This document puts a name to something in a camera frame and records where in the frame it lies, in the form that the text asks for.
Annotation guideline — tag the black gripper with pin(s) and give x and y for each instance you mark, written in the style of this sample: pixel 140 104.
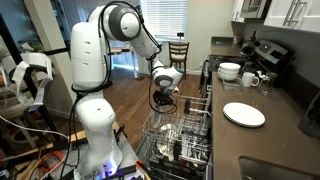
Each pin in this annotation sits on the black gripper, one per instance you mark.
pixel 162 99

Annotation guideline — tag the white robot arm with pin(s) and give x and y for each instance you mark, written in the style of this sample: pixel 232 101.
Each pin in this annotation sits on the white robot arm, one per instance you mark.
pixel 117 20

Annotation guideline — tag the robot base table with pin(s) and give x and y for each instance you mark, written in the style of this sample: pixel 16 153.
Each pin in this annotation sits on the robot base table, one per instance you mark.
pixel 108 161

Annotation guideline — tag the white plate stack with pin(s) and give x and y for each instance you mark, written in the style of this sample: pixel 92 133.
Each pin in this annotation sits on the white plate stack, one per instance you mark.
pixel 243 114

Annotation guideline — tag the metal bowl in rack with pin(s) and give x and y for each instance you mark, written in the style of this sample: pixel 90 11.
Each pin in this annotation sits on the metal bowl in rack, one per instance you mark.
pixel 166 137

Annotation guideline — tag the wooden chair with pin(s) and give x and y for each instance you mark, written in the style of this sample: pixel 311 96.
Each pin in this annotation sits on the wooden chair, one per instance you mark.
pixel 178 55

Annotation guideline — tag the wooden desk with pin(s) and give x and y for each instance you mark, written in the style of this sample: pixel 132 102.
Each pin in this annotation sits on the wooden desk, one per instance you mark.
pixel 124 58

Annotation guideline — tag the stacked white bowls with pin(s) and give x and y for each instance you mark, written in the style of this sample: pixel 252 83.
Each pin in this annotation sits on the stacked white bowls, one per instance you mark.
pixel 228 71

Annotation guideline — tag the white mug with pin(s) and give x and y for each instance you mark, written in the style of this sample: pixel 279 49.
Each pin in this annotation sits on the white mug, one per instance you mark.
pixel 250 79

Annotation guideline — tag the clear glass jar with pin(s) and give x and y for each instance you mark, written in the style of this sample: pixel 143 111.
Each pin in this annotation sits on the clear glass jar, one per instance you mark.
pixel 266 83

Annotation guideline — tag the white upper cabinets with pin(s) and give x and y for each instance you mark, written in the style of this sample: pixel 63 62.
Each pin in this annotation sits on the white upper cabinets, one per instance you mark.
pixel 303 15

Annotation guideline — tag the wire dishwasher rack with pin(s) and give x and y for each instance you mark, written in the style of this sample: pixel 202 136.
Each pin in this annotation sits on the wire dishwasher rack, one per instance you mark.
pixel 192 150

